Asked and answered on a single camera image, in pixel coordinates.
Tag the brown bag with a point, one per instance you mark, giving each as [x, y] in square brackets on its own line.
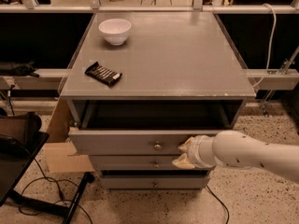
[19, 129]

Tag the black snack bar packet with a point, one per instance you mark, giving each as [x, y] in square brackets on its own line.
[103, 74]

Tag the grey middle drawer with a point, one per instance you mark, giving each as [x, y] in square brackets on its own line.
[133, 163]

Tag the cardboard box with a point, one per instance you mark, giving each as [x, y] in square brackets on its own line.
[61, 155]

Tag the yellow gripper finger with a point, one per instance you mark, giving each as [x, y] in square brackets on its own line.
[182, 162]
[185, 146]

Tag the grey bottom drawer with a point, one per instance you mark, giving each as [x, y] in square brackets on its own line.
[165, 179]

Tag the grey top drawer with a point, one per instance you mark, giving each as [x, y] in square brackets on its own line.
[146, 128]

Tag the metal railing frame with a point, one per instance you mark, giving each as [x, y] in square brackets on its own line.
[51, 35]

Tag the white ceramic bowl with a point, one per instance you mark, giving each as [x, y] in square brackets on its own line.
[115, 31]

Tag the black cloth on rail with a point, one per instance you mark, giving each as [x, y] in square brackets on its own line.
[15, 69]

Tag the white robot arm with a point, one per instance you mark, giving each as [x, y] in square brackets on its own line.
[234, 149]

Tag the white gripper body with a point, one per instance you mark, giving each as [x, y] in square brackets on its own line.
[195, 151]

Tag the grey drawer cabinet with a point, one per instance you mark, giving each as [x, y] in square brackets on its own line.
[168, 56]

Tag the black side table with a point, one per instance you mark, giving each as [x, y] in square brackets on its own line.
[13, 167]

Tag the grey drawer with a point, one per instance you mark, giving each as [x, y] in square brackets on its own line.
[165, 179]
[146, 128]
[133, 163]

